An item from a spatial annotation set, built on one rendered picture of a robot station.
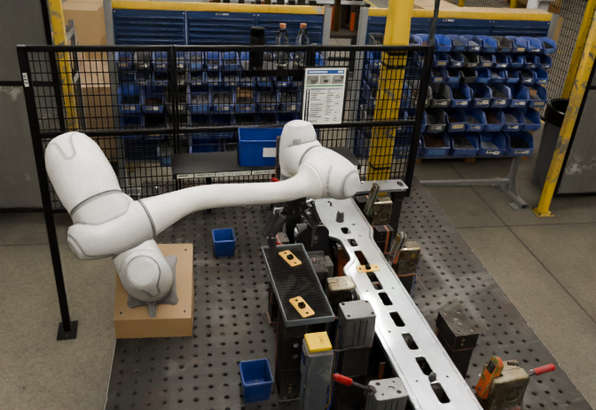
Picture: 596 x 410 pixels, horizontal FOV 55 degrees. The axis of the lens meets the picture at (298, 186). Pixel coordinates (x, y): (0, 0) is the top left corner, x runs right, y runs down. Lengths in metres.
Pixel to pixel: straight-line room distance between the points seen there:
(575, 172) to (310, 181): 3.70
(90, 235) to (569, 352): 2.85
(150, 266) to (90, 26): 4.38
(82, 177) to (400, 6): 1.90
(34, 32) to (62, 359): 1.87
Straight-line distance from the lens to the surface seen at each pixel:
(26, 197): 4.26
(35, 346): 3.39
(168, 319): 2.19
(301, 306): 1.62
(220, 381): 2.07
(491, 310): 2.55
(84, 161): 1.44
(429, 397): 1.69
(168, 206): 1.44
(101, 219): 1.40
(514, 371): 1.75
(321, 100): 2.85
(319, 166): 1.48
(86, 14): 6.08
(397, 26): 2.92
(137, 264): 1.94
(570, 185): 5.03
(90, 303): 3.59
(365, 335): 1.77
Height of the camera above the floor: 2.20
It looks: 27 degrees down
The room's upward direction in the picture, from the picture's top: 4 degrees clockwise
